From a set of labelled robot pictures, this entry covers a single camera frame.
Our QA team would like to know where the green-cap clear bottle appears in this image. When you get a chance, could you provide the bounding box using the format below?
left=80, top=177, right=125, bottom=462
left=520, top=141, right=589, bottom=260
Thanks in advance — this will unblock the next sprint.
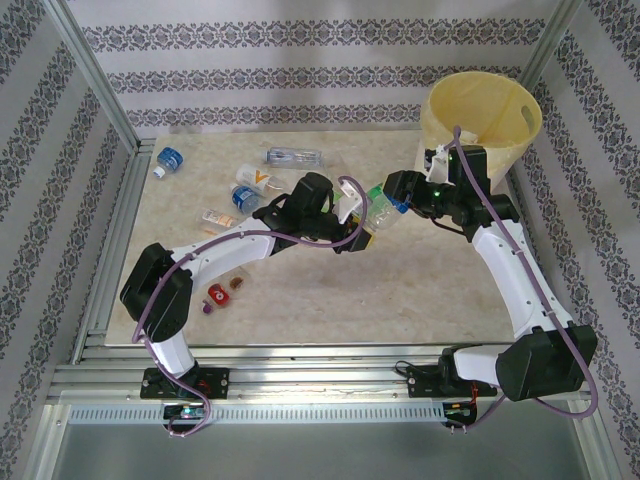
left=366, top=191, right=410, bottom=233

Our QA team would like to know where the clear bottle with blue print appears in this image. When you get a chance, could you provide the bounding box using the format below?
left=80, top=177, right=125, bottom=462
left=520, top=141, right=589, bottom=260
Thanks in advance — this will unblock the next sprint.
left=263, top=146, right=324, bottom=169

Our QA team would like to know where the white orange V label bottle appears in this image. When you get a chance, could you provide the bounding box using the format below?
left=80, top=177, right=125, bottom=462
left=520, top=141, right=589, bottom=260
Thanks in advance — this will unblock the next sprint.
left=235, top=163, right=291, bottom=197

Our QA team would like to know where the dark blue label bottle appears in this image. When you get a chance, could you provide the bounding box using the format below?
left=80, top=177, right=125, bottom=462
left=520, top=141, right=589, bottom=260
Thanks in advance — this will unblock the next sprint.
left=229, top=183, right=263, bottom=216

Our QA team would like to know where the clear bottle orange white label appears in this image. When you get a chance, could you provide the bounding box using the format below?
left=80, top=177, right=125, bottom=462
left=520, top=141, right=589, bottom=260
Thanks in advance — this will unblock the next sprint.
left=201, top=207, right=240, bottom=236

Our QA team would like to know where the small red plastic bottle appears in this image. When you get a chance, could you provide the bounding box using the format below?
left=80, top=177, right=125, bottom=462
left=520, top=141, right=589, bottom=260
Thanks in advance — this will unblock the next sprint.
left=201, top=283, right=232, bottom=315

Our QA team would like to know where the small blue label water bottle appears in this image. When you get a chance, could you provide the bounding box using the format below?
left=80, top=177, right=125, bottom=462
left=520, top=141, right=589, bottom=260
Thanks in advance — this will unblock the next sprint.
left=152, top=146, right=185, bottom=179

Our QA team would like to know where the white ribbed plastic bin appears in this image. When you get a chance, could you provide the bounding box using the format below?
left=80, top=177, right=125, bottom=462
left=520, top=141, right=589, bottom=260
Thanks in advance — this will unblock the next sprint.
left=417, top=71, right=544, bottom=184

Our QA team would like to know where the right controller board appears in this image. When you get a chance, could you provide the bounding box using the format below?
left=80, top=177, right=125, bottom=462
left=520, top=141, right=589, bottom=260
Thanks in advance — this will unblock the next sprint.
left=442, top=399, right=480, bottom=427

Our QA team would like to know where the controller board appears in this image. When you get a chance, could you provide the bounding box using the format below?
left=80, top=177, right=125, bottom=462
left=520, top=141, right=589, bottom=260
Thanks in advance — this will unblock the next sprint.
left=442, top=399, right=480, bottom=427
left=160, top=402, right=207, bottom=422

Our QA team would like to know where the grey metal shelf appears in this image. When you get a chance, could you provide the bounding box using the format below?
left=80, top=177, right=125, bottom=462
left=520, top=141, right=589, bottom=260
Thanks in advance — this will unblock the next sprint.
left=22, top=403, right=621, bottom=480

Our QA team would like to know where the left controller board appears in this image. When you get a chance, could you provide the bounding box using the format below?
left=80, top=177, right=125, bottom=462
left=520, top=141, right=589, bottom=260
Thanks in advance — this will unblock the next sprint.
left=160, top=402, right=207, bottom=422

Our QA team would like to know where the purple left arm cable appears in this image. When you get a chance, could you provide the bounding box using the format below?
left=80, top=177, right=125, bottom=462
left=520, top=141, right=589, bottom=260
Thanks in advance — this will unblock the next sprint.
left=131, top=174, right=372, bottom=440

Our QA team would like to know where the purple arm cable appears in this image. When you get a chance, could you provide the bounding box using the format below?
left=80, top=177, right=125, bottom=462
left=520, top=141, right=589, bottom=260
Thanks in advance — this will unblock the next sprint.
left=449, top=124, right=601, bottom=435
left=131, top=174, right=372, bottom=440

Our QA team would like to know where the aluminium profile frame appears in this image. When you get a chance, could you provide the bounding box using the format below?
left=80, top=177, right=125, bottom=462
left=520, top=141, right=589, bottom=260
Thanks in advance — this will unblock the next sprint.
left=19, top=0, right=624, bottom=480

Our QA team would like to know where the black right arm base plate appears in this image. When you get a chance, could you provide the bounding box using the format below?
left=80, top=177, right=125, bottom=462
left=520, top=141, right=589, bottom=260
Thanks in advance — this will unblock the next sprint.
left=406, top=363, right=499, bottom=400

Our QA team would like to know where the slotted metal cable tray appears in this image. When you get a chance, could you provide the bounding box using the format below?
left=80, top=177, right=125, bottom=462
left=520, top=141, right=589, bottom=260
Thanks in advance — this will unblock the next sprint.
left=66, top=402, right=447, bottom=426

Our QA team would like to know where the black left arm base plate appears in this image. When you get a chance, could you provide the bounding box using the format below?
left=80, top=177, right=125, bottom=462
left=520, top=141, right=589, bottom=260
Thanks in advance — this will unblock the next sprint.
left=140, top=366, right=231, bottom=401

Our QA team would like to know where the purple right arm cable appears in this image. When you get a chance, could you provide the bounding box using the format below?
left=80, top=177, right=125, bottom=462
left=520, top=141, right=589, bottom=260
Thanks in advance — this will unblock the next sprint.
left=449, top=124, right=601, bottom=435

